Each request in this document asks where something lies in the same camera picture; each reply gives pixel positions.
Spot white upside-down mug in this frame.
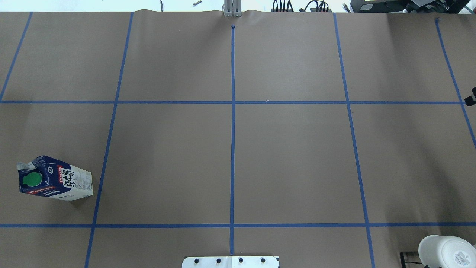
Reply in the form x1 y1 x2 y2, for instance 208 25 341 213
418 235 476 268

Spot aluminium frame post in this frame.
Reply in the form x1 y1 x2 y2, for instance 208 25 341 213
222 0 242 17

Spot black cable bundle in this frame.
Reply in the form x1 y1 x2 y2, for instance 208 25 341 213
271 0 331 13

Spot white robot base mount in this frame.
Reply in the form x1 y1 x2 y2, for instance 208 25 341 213
181 256 280 268

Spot black equipment on table edge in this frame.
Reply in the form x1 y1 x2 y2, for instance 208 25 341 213
350 0 470 14

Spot blue white milk carton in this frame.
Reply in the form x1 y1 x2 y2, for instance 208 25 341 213
16 156 93 201

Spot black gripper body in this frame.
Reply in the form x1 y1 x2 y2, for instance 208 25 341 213
464 87 476 107

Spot black wire mug rack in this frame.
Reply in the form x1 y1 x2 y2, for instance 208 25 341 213
399 251 426 268

